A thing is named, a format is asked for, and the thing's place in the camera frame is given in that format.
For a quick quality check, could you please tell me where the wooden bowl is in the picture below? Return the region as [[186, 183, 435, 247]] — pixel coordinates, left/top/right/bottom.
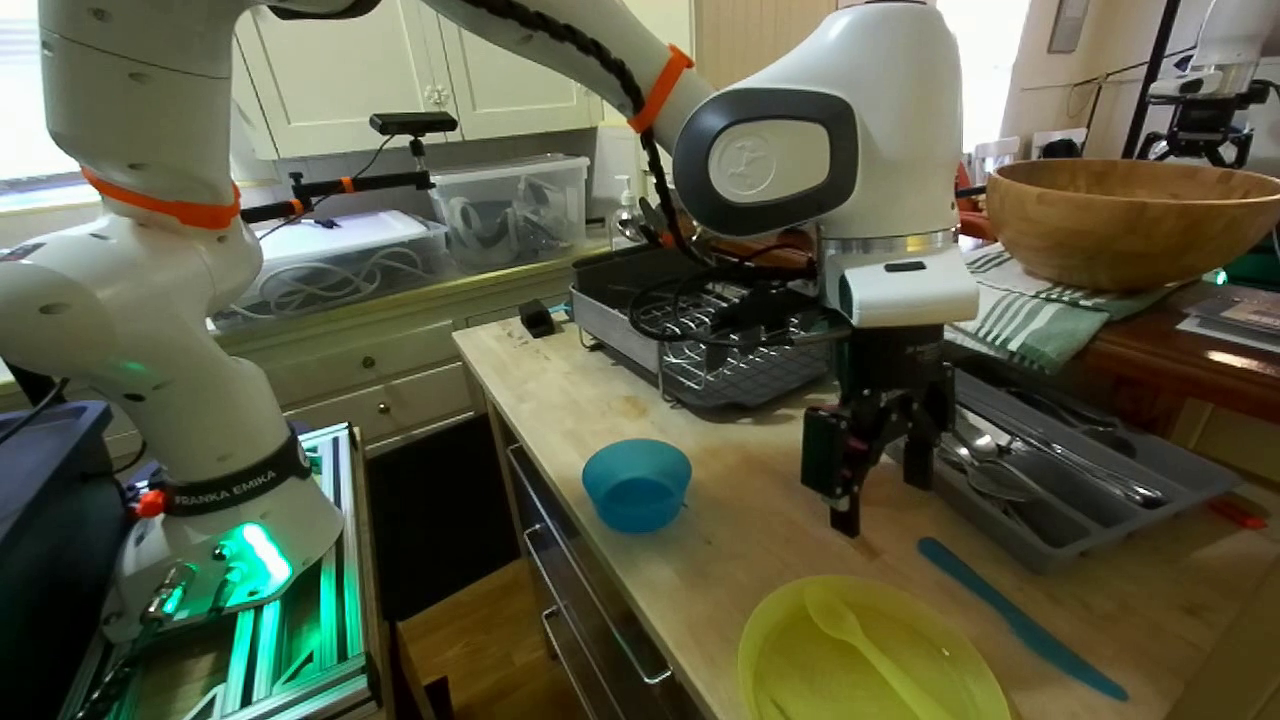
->
[[987, 160, 1280, 291]]

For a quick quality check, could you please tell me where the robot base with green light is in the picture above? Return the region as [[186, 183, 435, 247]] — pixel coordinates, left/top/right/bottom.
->
[[51, 421, 392, 720]]

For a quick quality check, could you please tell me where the clear plastic storage bin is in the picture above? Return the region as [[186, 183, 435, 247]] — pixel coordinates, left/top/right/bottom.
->
[[431, 155, 588, 267]]

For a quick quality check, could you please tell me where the steel dish drying rack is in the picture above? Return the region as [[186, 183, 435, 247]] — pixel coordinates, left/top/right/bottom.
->
[[568, 247, 838, 411]]

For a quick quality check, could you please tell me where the yellow-green plastic spoon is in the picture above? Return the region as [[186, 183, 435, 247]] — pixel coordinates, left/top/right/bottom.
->
[[804, 592, 952, 720]]

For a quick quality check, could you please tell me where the black camera on stand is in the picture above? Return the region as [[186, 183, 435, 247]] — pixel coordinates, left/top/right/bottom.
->
[[368, 112, 460, 171]]

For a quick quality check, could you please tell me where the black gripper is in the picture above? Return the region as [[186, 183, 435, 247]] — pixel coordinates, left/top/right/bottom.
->
[[799, 325, 957, 537]]

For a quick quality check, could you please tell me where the grey cutlery tray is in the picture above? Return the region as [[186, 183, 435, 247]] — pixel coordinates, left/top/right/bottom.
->
[[932, 372, 1242, 572]]

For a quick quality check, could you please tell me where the dark wooden side table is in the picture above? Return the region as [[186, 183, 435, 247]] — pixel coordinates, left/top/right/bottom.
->
[[1050, 289, 1280, 425]]

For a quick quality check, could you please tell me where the yellow-green plastic plate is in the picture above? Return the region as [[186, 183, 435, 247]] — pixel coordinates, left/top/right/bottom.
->
[[737, 577, 1011, 720]]

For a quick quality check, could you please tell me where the green striped dish towel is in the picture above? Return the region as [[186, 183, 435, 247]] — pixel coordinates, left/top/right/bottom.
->
[[957, 245, 1161, 372]]

